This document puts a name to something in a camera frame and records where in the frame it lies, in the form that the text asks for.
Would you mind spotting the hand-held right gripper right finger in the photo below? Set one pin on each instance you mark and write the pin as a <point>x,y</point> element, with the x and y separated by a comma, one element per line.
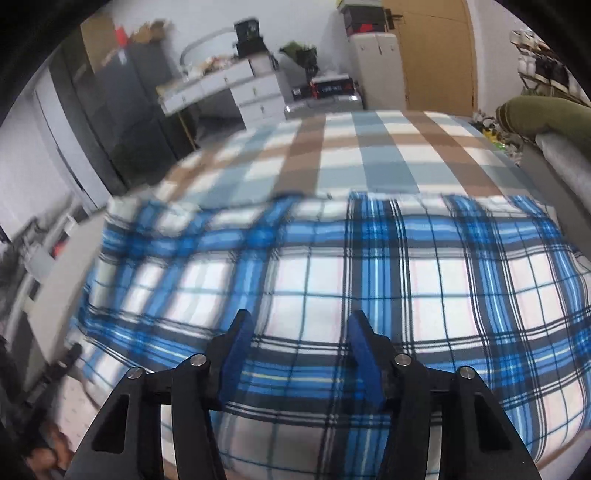
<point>367,364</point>

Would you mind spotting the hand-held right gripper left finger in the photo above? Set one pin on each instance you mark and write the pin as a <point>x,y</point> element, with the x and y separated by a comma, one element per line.
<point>235,364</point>

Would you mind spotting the blue plaid shirt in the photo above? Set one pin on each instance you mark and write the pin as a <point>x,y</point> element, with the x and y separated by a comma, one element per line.
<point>346,277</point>

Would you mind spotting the person's left hand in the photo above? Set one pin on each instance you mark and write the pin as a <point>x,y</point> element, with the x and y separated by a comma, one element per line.
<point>51,454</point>

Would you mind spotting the grey low table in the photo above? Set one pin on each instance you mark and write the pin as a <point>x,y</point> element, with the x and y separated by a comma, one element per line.
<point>60,286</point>

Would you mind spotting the brown blue checkered bed sheet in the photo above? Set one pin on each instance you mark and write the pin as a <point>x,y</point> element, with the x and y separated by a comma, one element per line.
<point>369,152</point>

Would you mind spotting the silver storage case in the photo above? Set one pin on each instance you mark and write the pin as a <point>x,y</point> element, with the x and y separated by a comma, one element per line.
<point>323,106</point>

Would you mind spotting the green yellow packet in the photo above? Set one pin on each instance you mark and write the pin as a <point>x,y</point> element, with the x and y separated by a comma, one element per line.
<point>494,131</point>

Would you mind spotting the dark grey refrigerator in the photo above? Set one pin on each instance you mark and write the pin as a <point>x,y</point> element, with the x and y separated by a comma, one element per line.
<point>143,115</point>

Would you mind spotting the grey padded headboard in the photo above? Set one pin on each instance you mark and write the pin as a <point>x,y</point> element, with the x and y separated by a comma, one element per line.
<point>563,175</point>

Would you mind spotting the white desk with drawers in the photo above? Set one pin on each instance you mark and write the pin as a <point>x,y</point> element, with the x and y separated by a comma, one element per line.
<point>249,92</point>

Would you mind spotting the black and red box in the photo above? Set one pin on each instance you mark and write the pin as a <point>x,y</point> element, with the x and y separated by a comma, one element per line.
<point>332,86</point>

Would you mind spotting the tall glass door wardrobe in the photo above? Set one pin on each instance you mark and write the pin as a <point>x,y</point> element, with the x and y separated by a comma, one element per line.
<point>78,101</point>

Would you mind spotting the white narrow cabinet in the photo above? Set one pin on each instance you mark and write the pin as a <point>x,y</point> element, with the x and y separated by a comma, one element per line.
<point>376,69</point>

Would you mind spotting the pile of desk clutter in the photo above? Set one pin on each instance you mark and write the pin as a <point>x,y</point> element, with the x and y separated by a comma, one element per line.
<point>210,64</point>

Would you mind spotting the dark wrapped flower bouquet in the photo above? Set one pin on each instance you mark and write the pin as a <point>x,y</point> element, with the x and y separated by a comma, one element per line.
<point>302,57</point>

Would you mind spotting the wooden door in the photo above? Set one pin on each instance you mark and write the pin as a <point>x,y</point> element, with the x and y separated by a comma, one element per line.
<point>434,55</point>

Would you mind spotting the arched silver desk lamp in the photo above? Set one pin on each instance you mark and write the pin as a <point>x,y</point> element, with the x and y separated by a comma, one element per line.
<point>198,41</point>

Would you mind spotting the black box on desk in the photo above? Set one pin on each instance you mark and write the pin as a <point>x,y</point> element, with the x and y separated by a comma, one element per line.
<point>249,39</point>

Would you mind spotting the open cardboard box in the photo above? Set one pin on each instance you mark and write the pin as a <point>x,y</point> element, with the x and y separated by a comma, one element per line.
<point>150,32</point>

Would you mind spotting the black shelf with red items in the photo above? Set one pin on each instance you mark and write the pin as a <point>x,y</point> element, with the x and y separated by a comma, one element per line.
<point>362,21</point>

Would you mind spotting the wooden shoe rack with shoes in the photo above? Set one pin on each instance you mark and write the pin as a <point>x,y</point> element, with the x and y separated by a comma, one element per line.
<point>545,64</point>

